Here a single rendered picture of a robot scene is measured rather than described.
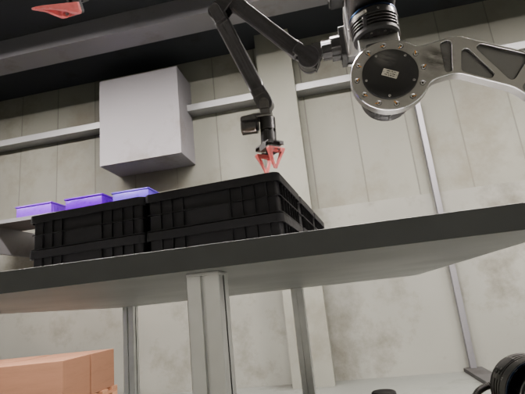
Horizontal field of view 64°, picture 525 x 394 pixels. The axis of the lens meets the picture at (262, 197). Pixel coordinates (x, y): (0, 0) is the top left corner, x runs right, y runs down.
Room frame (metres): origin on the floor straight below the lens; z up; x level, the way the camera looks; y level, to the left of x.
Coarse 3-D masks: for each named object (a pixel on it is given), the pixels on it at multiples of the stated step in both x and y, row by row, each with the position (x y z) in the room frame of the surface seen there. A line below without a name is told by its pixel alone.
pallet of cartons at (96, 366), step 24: (0, 360) 3.34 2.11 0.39; (24, 360) 3.06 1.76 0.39; (48, 360) 2.83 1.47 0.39; (72, 360) 2.81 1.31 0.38; (96, 360) 3.12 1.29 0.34; (0, 384) 2.73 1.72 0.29; (24, 384) 2.72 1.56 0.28; (48, 384) 2.71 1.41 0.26; (72, 384) 2.82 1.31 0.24; (96, 384) 3.12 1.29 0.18
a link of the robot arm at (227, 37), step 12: (216, 12) 1.29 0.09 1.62; (216, 24) 1.32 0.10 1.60; (228, 24) 1.32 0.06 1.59; (228, 36) 1.34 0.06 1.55; (228, 48) 1.35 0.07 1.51; (240, 48) 1.35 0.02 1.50; (240, 60) 1.36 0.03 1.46; (240, 72) 1.38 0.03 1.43; (252, 72) 1.36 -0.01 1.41; (252, 84) 1.37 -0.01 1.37; (252, 96) 1.39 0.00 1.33; (264, 96) 1.38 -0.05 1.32
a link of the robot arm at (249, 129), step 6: (264, 102) 1.37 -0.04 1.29; (264, 108) 1.38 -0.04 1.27; (252, 114) 1.41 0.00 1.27; (258, 114) 1.40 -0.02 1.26; (264, 114) 1.42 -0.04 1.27; (270, 114) 1.43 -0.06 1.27; (246, 120) 1.42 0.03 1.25; (252, 120) 1.42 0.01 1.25; (246, 126) 1.42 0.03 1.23; (252, 126) 1.42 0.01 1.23; (246, 132) 1.43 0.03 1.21; (252, 132) 1.44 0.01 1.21; (258, 132) 1.46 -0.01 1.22
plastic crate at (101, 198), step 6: (72, 198) 3.20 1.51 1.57; (78, 198) 3.19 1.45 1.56; (84, 198) 3.18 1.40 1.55; (90, 198) 3.17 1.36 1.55; (96, 198) 3.16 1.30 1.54; (102, 198) 3.17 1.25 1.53; (108, 198) 3.24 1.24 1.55; (66, 204) 3.21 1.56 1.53; (72, 204) 3.20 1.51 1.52; (78, 204) 3.19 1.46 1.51; (84, 204) 3.18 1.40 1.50; (90, 204) 3.17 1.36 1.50
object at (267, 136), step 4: (272, 128) 1.41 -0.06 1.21; (264, 132) 1.41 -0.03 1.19; (268, 132) 1.41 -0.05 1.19; (272, 132) 1.41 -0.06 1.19; (264, 136) 1.41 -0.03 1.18; (268, 136) 1.41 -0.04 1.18; (272, 136) 1.41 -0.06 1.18; (276, 136) 1.43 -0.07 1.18; (264, 140) 1.41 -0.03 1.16; (268, 140) 1.38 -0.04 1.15; (272, 140) 1.38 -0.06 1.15; (276, 140) 1.39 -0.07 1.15; (272, 144) 1.41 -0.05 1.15; (276, 144) 1.42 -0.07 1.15; (280, 144) 1.40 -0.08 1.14; (256, 148) 1.45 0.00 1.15
